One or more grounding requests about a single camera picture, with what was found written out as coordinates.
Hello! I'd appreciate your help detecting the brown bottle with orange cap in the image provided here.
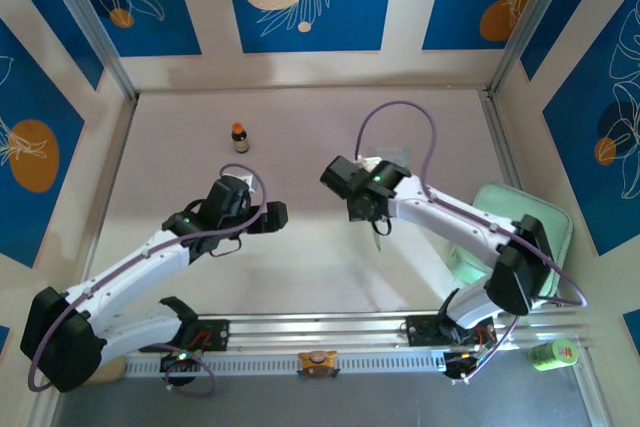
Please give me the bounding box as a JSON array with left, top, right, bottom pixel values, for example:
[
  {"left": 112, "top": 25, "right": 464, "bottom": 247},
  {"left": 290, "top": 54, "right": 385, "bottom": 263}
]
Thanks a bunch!
[{"left": 230, "top": 121, "right": 251, "bottom": 155}]

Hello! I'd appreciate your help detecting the black electronics module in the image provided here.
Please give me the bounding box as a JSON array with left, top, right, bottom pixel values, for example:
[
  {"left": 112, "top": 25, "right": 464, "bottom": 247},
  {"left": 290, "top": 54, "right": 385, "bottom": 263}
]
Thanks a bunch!
[
  {"left": 159, "top": 349, "right": 204, "bottom": 374},
  {"left": 442, "top": 349, "right": 486, "bottom": 386}
]

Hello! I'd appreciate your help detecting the yellow orange toy clip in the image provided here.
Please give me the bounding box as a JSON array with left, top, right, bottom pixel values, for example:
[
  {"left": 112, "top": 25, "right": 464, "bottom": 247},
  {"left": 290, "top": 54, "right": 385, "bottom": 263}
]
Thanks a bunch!
[{"left": 296, "top": 349, "right": 341, "bottom": 379}]

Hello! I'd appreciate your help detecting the beige foam roll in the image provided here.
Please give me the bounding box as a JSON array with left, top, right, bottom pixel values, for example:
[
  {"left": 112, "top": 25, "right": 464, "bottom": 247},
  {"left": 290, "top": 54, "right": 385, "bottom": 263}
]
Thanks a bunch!
[{"left": 97, "top": 354, "right": 127, "bottom": 383}]

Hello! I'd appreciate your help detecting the mint green tray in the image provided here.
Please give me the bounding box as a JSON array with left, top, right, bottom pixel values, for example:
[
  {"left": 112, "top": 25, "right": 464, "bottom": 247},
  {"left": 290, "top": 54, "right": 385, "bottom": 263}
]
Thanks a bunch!
[{"left": 447, "top": 182, "right": 575, "bottom": 301}]

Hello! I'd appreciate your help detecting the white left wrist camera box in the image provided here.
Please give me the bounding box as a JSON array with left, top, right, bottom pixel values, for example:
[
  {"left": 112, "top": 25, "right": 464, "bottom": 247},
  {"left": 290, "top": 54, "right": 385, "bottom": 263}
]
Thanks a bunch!
[{"left": 222, "top": 172, "right": 257, "bottom": 194}]

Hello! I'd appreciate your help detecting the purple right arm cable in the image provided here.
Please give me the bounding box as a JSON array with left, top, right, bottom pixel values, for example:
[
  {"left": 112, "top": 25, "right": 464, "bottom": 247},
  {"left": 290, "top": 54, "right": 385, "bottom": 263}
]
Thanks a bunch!
[{"left": 355, "top": 100, "right": 589, "bottom": 386}]

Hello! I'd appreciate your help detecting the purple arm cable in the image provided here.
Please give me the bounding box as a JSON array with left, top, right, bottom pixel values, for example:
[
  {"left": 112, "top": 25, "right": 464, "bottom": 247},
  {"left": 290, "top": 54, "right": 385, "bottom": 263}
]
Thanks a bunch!
[
  {"left": 27, "top": 162, "right": 271, "bottom": 398},
  {"left": 355, "top": 100, "right": 589, "bottom": 386}
]

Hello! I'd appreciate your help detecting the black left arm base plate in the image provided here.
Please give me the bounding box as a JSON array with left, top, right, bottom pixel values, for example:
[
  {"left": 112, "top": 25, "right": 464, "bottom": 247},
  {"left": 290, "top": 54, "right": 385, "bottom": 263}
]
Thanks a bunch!
[{"left": 172, "top": 317, "right": 232, "bottom": 353}]

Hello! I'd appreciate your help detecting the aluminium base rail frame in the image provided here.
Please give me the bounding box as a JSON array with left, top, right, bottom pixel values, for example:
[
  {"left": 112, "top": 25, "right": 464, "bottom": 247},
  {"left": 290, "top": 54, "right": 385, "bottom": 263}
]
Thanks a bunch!
[{"left": 42, "top": 305, "right": 594, "bottom": 361}]

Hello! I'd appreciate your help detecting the aluminium table edge rail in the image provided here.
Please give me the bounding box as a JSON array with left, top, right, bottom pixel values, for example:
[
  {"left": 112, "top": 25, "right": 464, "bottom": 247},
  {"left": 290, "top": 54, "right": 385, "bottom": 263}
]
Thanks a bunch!
[{"left": 479, "top": 88, "right": 525, "bottom": 193}]

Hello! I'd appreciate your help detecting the slotted grey cable duct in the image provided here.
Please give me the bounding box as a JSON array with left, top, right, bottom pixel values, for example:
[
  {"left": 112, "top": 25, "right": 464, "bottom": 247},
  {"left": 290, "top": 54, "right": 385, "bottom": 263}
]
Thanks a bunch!
[{"left": 122, "top": 350, "right": 449, "bottom": 379}]

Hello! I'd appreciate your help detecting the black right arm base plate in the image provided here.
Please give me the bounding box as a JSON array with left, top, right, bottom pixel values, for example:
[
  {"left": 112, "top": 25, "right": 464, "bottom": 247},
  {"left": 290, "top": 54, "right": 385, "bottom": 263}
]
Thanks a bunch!
[{"left": 398, "top": 314, "right": 501, "bottom": 348}]

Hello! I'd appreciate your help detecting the aluminium corner post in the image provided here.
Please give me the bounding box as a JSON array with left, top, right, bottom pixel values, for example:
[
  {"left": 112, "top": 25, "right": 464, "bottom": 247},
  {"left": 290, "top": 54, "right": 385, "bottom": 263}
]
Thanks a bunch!
[
  {"left": 487, "top": 0, "right": 586, "bottom": 98},
  {"left": 35, "top": 0, "right": 140, "bottom": 102}
]

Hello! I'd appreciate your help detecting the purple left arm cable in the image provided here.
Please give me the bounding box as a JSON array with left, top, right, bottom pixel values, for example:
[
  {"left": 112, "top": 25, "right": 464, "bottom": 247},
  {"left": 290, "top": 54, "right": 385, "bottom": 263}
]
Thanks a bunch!
[{"left": 27, "top": 162, "right": 271, "bottom": 398}]

